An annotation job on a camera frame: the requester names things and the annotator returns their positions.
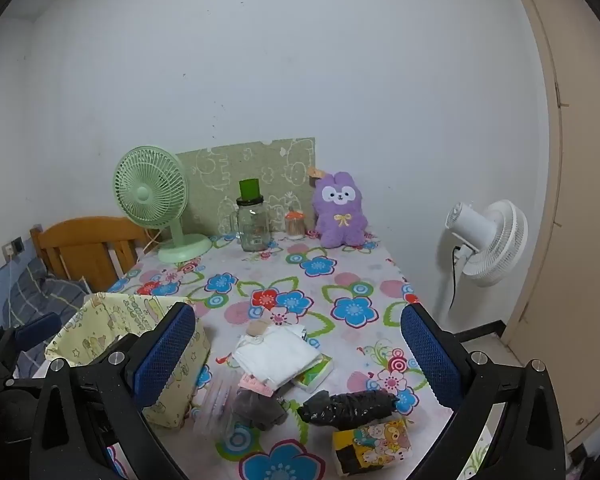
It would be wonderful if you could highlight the yellow printed fabric box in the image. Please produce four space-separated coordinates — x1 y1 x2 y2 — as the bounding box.
45 292 212 429

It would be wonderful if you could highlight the wooden chair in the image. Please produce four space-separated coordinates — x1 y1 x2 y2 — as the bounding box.
29 216 153 295

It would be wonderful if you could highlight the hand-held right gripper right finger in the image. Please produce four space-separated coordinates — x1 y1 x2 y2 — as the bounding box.
400 302 567 480

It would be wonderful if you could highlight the glass jar mug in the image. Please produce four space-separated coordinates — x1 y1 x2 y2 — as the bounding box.
228 195 273 253

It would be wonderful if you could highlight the white standing fan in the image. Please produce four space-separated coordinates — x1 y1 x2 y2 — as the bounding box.
439 199 529 321

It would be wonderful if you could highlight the clear plastic bag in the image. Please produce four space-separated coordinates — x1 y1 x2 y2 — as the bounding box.
192 370 241 441

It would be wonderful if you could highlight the beige door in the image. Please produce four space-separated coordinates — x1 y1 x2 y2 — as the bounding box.
502 0 600 461

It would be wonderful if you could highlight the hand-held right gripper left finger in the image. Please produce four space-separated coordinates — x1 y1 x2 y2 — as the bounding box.
30 302 197 480

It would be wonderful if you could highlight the floral tablecloth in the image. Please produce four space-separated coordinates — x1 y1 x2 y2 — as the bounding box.
105 230 481 480

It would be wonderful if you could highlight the yellow cartoon tissue packet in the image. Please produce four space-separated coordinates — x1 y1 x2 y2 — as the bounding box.
332 417 413 477

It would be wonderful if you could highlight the green desk fan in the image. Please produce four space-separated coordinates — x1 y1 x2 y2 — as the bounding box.
112 146 213 264

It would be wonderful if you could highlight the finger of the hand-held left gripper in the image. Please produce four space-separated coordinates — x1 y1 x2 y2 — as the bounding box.
16 312 62 348
0 327 48 443

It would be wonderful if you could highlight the grey cloth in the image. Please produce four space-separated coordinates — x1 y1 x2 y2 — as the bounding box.
230 387 290 432

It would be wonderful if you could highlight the purple plush bunny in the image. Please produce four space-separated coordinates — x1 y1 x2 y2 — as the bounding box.
307 167 372 249

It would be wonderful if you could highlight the blue plaid bedding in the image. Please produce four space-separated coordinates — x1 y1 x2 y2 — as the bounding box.
0 260 92 342

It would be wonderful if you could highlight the green tissue packet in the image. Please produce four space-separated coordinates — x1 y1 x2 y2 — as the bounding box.
294 354 334 393

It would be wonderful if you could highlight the toothpick jar with orange lid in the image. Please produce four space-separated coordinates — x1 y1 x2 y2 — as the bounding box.
285 210 306 239

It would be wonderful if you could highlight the black plastic bag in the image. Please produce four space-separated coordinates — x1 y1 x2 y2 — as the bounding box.
296 389 400 430

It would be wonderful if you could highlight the green printed board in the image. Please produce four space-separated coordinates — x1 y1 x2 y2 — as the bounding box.
175 136 317 238

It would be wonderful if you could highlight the white cloth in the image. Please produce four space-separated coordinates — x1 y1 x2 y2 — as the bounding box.
231 324 326 391

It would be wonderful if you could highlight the pink paper card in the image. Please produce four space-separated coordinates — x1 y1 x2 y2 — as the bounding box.
238 374 275 397

